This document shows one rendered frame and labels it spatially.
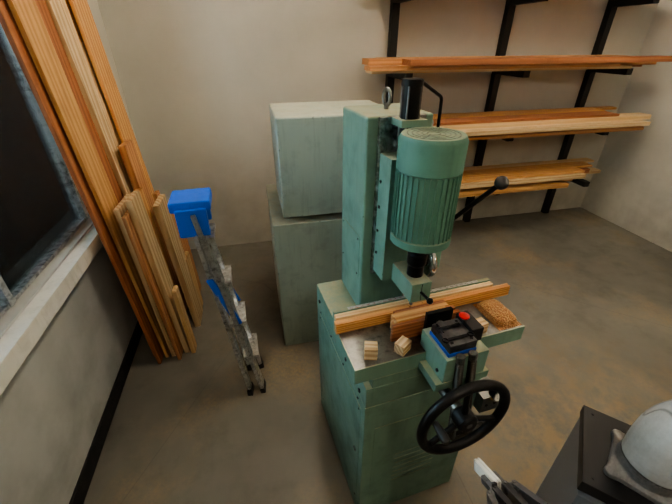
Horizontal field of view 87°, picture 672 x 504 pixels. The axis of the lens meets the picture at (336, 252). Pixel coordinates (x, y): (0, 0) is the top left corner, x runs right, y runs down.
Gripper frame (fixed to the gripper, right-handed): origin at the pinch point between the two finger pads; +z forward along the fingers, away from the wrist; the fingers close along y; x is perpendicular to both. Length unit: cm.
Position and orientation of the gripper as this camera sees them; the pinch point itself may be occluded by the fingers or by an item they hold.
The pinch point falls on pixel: (487, 475)
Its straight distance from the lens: 97.2
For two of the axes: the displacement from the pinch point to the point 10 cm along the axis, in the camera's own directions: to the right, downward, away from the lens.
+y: -9.5, 1.7, -2.6
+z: -2.9, -1.7, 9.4
